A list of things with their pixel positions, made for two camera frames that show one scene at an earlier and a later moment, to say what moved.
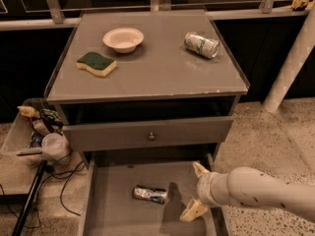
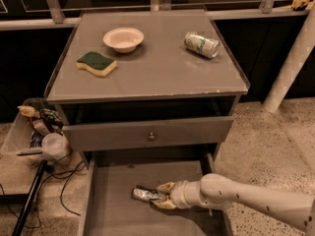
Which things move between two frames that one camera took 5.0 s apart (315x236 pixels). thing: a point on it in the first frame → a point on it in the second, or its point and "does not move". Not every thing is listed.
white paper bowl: x=124 y=39 does not move
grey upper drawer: x=147 y=134 does not move
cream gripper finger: x=199 y=169 → x=166 y=187
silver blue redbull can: x=158 y=196 does not move
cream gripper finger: x=193 y=210 → x=165 y=203
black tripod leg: x=28 y=203 does not move
